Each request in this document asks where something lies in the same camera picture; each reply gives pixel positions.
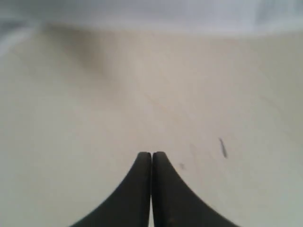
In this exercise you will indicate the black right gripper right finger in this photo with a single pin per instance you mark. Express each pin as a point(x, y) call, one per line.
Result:
point(174, 204)

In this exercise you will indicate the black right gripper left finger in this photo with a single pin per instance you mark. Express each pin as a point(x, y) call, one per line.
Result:
point(129, 203)

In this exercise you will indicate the white t-shirt red lettering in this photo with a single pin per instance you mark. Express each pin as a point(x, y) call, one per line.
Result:
point(19, 18)

